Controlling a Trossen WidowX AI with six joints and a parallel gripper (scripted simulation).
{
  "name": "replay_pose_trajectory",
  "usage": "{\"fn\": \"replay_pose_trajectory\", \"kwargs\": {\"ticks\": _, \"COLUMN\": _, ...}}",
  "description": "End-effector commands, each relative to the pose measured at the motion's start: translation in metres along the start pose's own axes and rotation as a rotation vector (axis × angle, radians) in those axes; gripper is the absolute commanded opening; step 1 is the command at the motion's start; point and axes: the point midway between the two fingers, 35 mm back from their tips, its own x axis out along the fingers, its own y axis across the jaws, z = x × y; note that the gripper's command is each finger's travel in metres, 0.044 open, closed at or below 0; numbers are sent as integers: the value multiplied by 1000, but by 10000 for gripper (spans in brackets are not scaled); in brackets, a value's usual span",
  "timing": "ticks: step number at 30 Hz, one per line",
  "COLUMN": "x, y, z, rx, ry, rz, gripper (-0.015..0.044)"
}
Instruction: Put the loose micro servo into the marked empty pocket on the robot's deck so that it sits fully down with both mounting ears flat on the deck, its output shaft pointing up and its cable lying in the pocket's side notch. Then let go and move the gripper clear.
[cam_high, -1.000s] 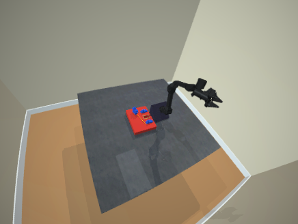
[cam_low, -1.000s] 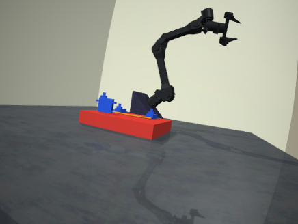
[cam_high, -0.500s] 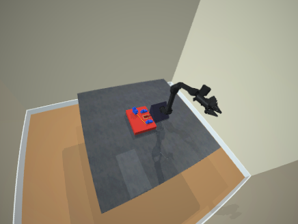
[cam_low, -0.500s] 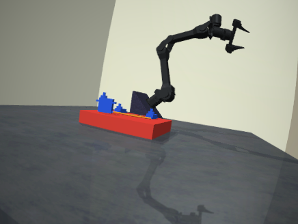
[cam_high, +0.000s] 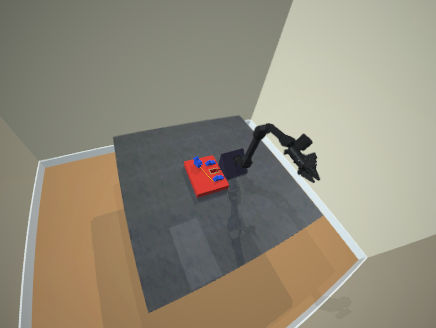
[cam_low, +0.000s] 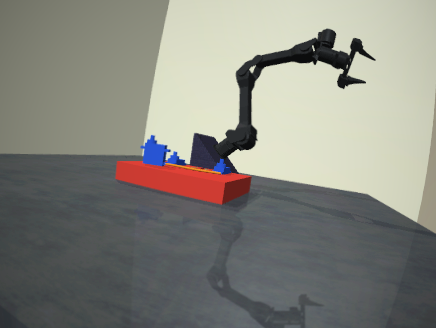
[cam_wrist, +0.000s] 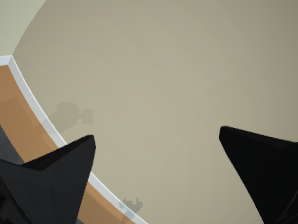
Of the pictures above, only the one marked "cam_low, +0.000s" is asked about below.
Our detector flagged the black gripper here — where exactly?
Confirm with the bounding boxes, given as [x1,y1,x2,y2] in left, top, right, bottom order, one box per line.
[329,38,376,89]

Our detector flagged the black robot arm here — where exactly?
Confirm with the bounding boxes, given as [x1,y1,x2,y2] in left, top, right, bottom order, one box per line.
[213,28,336,160]

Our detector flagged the red flat deck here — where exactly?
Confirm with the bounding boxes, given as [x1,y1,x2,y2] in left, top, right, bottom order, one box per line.
[116,151,252,205]

